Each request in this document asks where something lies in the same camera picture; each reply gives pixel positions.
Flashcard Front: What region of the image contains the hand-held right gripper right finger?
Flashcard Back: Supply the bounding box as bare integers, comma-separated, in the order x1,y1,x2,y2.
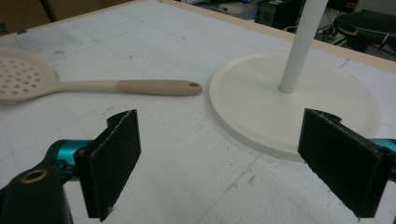
297,107,396,218

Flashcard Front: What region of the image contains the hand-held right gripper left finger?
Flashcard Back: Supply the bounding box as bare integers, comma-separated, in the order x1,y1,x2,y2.
74,108,142,222

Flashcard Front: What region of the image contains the beige slotted spoon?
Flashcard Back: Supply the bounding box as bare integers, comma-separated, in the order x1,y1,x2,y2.
0,47,204,103

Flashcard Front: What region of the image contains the white stand with round base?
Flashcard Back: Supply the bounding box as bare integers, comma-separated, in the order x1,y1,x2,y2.
208,0,382,162

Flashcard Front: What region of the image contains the black stool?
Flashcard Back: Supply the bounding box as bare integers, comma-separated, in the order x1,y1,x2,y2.
332,10,396,53

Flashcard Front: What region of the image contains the black box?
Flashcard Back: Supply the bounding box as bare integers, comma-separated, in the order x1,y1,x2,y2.
254,0,304,31

